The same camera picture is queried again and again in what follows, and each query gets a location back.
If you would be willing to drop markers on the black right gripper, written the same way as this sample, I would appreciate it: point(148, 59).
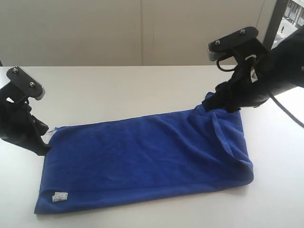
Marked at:
point(247, 85)

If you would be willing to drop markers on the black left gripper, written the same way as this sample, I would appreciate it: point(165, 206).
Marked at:
point(17, 125)

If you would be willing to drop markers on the blue microfiber towel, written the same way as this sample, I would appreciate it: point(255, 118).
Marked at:
point(144, 158)

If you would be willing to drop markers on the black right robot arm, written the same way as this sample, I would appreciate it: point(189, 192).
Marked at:
point(284, 65)

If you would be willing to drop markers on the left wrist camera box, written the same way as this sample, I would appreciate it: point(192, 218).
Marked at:
point(25, 83)

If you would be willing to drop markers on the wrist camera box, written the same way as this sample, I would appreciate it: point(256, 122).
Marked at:
point(221, 46)
point(25, 83)

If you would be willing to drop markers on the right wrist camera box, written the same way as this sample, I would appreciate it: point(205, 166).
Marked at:
point(221, 46)

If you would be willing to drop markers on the black window frame post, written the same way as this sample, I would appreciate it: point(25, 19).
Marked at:
point(274, 23)

